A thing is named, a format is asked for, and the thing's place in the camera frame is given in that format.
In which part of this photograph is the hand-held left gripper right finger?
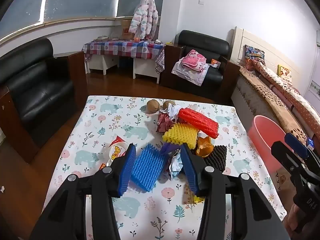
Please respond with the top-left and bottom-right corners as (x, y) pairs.
(180, 144), (290, 240)

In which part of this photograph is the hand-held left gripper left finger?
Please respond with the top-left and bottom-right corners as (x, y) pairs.
(29, 143), (137, 240)

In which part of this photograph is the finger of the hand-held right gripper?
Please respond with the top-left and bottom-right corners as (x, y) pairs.
(271, 141), (308, 181)
(284, 132), (316, 159)

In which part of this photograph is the blue foam net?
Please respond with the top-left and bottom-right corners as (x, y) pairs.
(129, 144), (169, 193)

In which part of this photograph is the pink plastic bucket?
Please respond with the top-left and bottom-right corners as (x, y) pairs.
(247, 115), (294, 178)

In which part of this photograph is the black foam net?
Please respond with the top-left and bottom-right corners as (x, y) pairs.
(202, 144), (227, 173)

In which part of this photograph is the person's right hand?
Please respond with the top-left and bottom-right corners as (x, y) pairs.
(286, 204), (305, 236)

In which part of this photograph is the small crumpled patterned paper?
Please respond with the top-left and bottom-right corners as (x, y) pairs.
(168, 149), (185, 180)

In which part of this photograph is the white red snack wrapper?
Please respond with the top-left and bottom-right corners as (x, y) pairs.
(100, 135), (130, 170)

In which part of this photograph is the orange plastic wrapper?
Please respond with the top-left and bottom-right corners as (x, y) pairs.
(196, 135), (214, 157)

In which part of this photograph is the yellow foam net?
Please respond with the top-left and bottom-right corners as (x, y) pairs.
(162, 123), (199, 150)

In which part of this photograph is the red foam net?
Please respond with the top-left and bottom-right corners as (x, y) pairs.
(178, 107), (220, 139)

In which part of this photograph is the large crumpled red paper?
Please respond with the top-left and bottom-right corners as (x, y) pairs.
(156, 105), (181, 133)

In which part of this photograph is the lilac wardrobe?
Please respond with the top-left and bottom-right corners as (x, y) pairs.
(305, 30), (320, 100)

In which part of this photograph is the yellow flower pillow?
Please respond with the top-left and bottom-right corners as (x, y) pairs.
(277, 64), (293, 82)

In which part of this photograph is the quilted mattress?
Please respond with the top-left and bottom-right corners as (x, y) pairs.
(230, 75), (265, 130)

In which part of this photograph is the white printed cloth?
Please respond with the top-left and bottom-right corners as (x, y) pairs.
(172, 61), (210, 87)

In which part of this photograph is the white side table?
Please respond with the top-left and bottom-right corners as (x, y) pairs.
(132, 57), (160, 84)
(88, 54), (120, 75)

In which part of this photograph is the colourful printed pillow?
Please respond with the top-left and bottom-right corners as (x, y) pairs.
(244, 44), (265, 72)

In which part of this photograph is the white bed headboard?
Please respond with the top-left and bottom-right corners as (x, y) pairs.
(230, 26), (308, 90)

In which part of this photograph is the pink folded blanket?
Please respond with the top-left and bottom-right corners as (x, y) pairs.
(181, 49), (207, 73)

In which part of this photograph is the checkered tablecloth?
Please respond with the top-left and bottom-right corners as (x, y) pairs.
(82, 40), (166, 74)

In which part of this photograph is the black leather sofa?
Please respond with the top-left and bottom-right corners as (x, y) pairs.
(0, 37), (87, 163)

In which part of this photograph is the black leather armchair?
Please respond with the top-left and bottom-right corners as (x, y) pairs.
(160, 30), (242, 100)

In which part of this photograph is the brown paper bag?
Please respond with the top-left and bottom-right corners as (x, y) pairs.
(121, 20), (134, 40)

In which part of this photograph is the pink white puffer jacket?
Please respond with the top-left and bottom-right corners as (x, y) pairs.
(129, 0), (160, 40)

